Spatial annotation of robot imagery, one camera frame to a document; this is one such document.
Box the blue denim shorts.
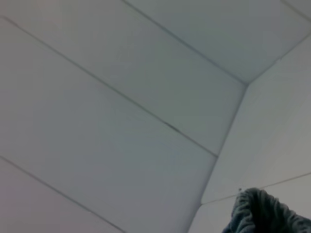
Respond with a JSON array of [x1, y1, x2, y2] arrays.
[[222, 187, 311, 233]]

